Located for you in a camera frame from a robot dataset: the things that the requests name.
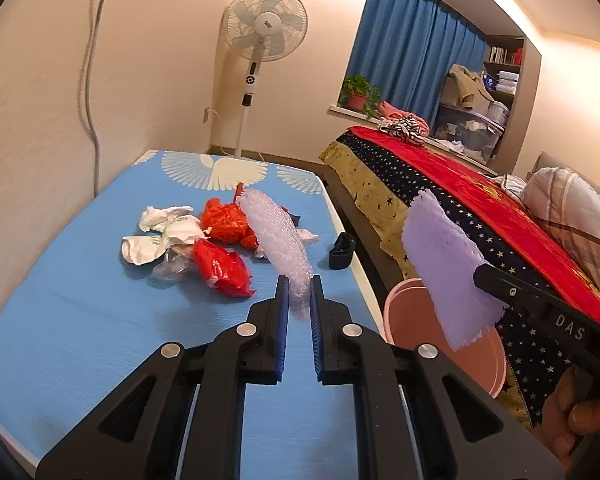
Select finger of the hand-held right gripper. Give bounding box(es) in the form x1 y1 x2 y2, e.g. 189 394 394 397
472 262 547 312

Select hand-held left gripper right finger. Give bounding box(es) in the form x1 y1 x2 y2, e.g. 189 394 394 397
310 275 566 480

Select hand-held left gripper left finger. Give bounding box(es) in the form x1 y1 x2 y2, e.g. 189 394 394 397
35 275 290 480

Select purple foam sheet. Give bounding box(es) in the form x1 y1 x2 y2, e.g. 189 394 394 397
401 189 506 353

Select red plastic bag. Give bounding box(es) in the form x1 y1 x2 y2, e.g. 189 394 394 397
192 239 257 298
200 182 261 251

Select pink plastic bucket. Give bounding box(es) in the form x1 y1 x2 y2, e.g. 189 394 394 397
382 277 507 400

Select clear bubble wrap sheet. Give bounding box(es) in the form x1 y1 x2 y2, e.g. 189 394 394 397
237 189 315 323

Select clear plastic bag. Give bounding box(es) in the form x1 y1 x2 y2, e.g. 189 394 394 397
152 252 198 286

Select white paper bag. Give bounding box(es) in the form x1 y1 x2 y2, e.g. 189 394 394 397
121 233 173 267
160 214 212 251

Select person's right hand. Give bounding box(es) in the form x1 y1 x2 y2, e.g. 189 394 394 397
532 365 600 471

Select plaid pillow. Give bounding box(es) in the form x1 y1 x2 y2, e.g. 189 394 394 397
522 166 600 301

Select red blanket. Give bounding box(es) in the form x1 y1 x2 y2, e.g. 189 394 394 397
347 126 600 323

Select clear plastic storage box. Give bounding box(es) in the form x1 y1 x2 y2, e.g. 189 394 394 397
432 102 508 166

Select white crumpled tissue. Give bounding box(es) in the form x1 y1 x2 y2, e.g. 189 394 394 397
139 205 195 233

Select bed with starry blanket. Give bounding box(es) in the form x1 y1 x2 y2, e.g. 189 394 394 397
320 132 600 426

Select black white striped cloth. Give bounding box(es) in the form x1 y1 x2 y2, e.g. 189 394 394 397
380 116 427 147

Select pink folded clothes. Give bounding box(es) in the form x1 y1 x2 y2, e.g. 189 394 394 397
377 101 430 136

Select blue patterned table cover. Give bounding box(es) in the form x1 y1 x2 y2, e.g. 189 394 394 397
0 149 386 480

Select beige jacket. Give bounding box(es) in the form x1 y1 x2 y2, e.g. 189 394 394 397
449 64 496 110

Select potted green plant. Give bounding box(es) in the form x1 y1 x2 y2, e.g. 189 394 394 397
340 75 382 120

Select blue curtain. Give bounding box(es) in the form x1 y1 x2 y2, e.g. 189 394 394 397
346 0 488 136

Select white standing fan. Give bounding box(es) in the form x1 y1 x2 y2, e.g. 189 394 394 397
219 0 309 160

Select dark bed frame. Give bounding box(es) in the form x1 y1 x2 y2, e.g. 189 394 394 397
325 165 416 281

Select wooden wall shelf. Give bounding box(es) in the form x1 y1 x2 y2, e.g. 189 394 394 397
482 35 526 111

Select grey wall cable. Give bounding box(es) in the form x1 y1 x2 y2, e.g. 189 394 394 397
82 0 121 196

